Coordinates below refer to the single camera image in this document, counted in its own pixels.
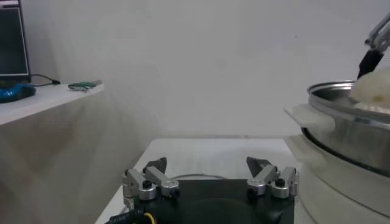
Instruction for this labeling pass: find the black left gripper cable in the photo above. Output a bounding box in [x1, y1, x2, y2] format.
[105, 208, 157, 224]

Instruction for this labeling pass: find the round glass pot lid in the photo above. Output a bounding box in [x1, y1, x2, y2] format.
[120, 173, 228, 214]

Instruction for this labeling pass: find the white side table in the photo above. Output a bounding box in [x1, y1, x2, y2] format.
[0, 83, 105, 126]

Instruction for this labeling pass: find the white steamed baozi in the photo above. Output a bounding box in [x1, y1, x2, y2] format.
[350, 68, 390, 104]

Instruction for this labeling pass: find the black desk cable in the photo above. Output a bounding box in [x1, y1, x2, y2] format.
[30, 74, 62, 88]

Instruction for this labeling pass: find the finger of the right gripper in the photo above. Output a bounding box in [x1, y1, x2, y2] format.
[356, 13, 390, 80]

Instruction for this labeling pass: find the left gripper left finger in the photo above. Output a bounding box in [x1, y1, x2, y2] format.
[121, 156, 181, 211]

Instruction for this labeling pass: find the blue computer mouse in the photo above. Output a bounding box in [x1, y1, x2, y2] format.
[0, 82, 37, 104]

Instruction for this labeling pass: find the black laptop screen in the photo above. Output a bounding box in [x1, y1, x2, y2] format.
[0, 0, 32, 83]

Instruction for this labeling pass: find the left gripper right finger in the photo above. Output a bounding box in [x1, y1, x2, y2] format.
[246, 156, 300, 203]

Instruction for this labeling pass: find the green handled scraper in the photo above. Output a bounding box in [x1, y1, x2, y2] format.
[68, 79, 103, 92]

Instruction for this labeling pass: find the stainless steel steamer basket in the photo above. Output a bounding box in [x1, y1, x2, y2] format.
[284, 80, 390, 178]

